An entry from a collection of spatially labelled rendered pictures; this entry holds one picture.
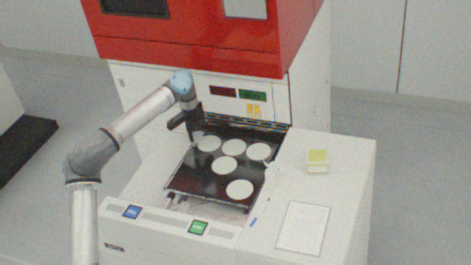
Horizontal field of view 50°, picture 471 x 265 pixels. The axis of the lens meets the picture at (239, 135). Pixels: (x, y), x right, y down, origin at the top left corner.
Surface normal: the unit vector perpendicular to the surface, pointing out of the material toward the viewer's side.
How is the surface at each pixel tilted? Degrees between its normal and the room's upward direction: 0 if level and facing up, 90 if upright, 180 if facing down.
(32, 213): 0
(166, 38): 90
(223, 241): 0
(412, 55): 90
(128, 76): 90
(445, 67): 90
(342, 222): 0
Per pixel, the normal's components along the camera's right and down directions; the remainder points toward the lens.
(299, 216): -0.11, -0.75
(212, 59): -0.36, 0.64
